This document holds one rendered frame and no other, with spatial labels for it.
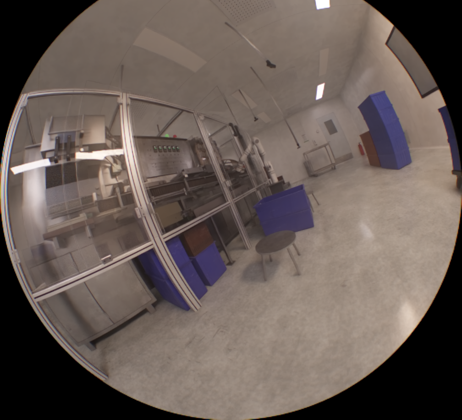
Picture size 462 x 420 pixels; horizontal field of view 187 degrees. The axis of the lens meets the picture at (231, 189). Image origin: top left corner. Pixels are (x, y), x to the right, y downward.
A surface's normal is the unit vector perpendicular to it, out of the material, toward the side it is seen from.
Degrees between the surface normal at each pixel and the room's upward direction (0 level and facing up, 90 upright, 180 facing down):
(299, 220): 90
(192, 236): 90
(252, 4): 180
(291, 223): 90
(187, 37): 180
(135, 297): 90
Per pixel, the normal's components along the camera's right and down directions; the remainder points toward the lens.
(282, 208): -0.48, 0.18
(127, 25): 0.38, 0.93
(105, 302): 0.79, -0.33
